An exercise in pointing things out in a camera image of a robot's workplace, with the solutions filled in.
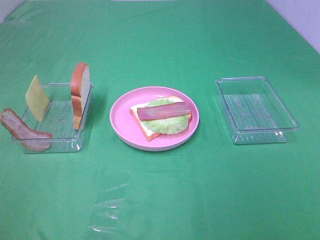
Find green lettuce leaf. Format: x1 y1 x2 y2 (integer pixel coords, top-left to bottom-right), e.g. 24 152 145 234
141 96 192 135

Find bacon strip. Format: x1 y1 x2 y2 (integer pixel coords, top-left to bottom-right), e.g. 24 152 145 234
0 108 52 152
137 101 191 121

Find white bread slice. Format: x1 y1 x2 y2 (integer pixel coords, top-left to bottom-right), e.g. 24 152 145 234
129 95 192 141
70 62 90 130

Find pink round plate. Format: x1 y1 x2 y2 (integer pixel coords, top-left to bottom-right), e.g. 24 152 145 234
109 86 200 152

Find green tablecloth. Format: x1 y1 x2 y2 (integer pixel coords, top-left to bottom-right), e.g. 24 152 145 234
0 0 320 240

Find clear right plastic tray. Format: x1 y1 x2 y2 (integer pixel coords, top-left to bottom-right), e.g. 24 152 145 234
215 76 299 145

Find clear plastic tray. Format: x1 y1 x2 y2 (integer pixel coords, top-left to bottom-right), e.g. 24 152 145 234
11 83 94 154
215 76 299 145

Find clear left plastic tray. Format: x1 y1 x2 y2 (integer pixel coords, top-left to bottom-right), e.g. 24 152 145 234
11 83 94 154

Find clear plastic bag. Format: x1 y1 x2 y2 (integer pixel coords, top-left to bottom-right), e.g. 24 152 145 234
86 172 130 240

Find yellow cheese slice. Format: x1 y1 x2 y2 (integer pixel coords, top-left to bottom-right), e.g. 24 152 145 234
25 75 50 122

